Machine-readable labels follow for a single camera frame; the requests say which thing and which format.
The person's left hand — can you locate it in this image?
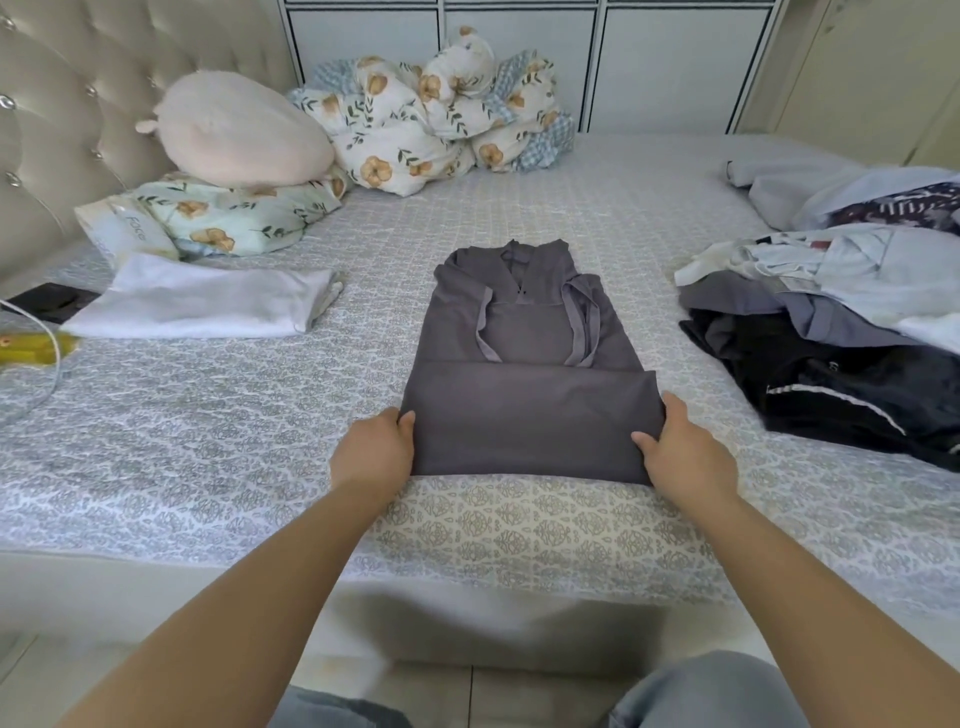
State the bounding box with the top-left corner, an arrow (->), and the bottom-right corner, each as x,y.
330,406 -> 419,507

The person's right hand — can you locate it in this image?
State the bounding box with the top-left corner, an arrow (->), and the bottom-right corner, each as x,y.
630,391 -> 741,521

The bed with grey patterned sheet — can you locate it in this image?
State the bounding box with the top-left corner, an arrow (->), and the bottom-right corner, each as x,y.
0,132 -> 960,672

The white garment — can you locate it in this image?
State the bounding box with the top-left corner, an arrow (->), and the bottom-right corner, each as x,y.
63,252 -> 348,341

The white printed t-shirt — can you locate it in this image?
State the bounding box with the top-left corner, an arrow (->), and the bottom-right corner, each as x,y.
672,222 -> 960,357

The light blue hooded jacket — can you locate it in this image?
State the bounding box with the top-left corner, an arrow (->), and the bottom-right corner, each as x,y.
723,147 -> 960,236

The dark purple patterned garment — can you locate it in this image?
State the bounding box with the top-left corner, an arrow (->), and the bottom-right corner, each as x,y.
829,181 -> 960,236

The person's right forearm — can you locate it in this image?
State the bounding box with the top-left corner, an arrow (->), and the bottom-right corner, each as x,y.
687,487 -> 960,728

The person's left forearm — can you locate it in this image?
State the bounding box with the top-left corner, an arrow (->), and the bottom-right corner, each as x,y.
57,480 -> 395,728

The floral pillow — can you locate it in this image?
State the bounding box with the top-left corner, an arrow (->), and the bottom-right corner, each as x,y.
126,171 -> 351,258

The white packet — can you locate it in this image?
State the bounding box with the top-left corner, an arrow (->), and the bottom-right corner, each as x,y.
72,195 -> 183,273

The floral bunched quilt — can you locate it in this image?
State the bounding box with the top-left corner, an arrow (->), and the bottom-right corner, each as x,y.
514,52 -> 578,173

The pink plush pillow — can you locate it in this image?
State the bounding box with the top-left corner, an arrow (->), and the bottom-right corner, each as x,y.
133,69 -> 339,189

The yellow packet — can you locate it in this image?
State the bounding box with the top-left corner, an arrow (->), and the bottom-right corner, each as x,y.
0,328 -> 81,363

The black phone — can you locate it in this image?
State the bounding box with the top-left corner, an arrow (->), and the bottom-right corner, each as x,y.
0,282 -> 102,326

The white wardrobe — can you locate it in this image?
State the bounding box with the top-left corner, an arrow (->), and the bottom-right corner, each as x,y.
277,0 -> 786,138

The white door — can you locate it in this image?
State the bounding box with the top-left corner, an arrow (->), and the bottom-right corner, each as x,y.
742,0 -> 960,170

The beige tufted headboard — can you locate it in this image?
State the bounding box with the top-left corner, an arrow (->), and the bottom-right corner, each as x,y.
0,0 -> 300,282

